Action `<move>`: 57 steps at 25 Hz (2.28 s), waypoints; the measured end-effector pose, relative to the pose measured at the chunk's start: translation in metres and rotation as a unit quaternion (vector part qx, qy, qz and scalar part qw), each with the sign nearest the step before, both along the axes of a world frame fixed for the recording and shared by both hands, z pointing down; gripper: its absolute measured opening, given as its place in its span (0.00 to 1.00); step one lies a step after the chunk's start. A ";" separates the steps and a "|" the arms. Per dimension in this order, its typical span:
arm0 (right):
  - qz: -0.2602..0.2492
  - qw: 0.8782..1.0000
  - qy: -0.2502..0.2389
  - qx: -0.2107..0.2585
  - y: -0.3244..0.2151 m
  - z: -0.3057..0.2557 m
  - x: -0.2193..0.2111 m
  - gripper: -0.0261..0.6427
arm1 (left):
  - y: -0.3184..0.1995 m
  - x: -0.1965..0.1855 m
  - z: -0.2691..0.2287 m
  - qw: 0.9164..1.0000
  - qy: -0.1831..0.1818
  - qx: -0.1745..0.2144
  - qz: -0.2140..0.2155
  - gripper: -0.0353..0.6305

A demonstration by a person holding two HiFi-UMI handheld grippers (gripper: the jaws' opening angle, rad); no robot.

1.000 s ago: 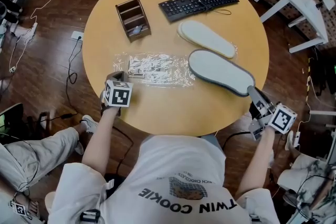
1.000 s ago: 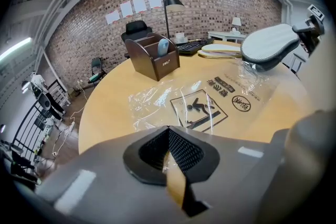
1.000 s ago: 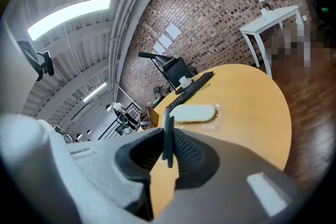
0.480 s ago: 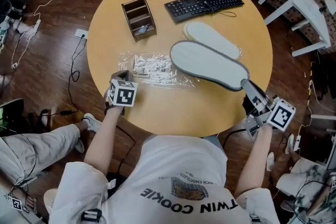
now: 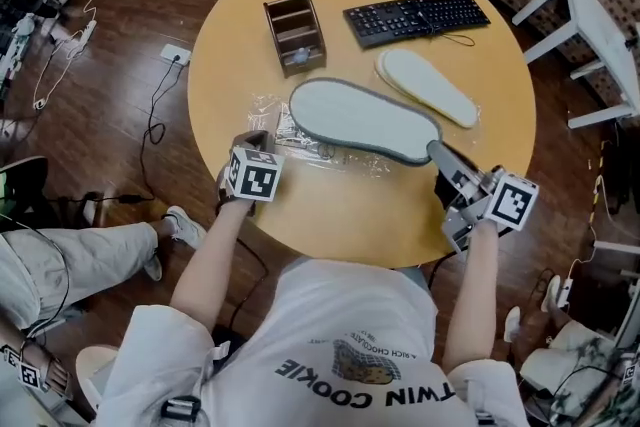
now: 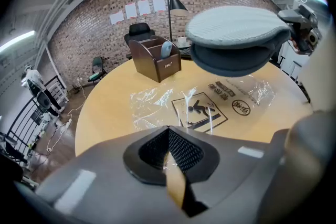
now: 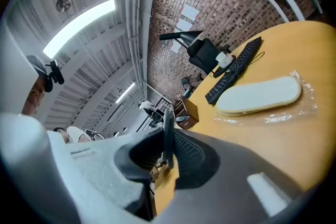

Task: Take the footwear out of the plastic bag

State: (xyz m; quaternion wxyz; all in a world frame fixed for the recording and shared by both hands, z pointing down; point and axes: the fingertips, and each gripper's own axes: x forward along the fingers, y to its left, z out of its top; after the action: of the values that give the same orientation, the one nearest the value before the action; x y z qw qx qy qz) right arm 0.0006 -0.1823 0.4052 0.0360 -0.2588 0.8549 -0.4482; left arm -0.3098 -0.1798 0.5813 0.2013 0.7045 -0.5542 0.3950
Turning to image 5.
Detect white insole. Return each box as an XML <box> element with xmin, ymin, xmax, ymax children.
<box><xmin>374</xmin><ymin>47</ymin><xmax>480</xmax><ymax>130</ymax></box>

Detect white metal rack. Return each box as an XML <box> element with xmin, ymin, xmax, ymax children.
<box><xmin>593</xmin><ymin>238</ymin><xmax>640</xmax><ymax>351</ymax></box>

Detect person's white T-shirt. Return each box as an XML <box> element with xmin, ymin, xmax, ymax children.
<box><xmin>94</xmin><ymin>256</ymin><xmax>531</xmax><ymax>427</ymax></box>

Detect black keyboard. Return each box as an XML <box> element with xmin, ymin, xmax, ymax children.
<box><xmin>342</xmin><ymin>0</ymin><xmax>493</xmax><ymax>51</ymax></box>

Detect black keyboard cable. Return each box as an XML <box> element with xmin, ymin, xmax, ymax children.
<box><xmin>417</xmin><ymin>12</ymin><xmax>477</xmax><ymax>49</ymax></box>

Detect person's left shoulder buckle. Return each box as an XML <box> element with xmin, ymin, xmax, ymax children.
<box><xmin>159</xmin><ymin>394</ymin><xmax>202</xmax><ymax>422</ymax></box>

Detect person's grey trousers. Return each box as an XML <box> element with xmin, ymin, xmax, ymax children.
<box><xmin>392</xmin><ymin>264</ymin><xmax>432</xmax><ymax>292</ymax></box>

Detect brown wooden organizer box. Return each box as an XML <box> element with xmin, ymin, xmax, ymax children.
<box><xmin>262</xmin><ymin>0</ymin><xmax>328</xmax><ymax>80</ymax></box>

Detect white side table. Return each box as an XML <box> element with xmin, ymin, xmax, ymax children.
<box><xmin>511</xmin><ymin>0</ymin><xmax>640</xmax><ymax>131</ymax></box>

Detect person's left forearm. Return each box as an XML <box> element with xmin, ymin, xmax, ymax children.
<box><xmin>169</xmin><ymin>202</ymin><xmax>257</xmax><ymax>332</ymax></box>

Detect grey-edged insole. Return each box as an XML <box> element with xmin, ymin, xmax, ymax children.
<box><xmin>288</xmin><ymin>77</ymin><xmax>445</xmax><ymax>165</ymax></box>

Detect white power strip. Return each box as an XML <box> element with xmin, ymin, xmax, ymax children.
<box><xmin>558</xmin><ymin>275</ymin><xmax>575</xmax><ymax>310</ymax></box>
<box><xmin>160</xmin><ymin>43</ymin><xmax>193</xmax><ymax>67</ymax></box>
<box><xmin>78</xmin><ymin>18</ymin><xmax>98</xmax><ymax>47</ymax></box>

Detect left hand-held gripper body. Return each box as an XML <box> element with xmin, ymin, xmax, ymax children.
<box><xmin>215</xmin><ymin>145</ymin><xmax>286</xmax><ymax>217</ymax></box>

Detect person's right forearm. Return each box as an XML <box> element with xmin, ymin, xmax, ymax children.
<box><xmin>442</xmin><ymin>220</ymin><xmax>502</xmax><ymax>374</ymax></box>

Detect black floor cable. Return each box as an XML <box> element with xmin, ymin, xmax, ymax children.
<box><xmin>139</xmin><ymin>59</ymin><xmax>181</xmax><ymax>205</ymax></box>

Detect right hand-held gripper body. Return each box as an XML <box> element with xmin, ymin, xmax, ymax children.
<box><xmin>441</xmin><ymin>164</ymin><xmax>541</xmax><ymax>256</ymax></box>

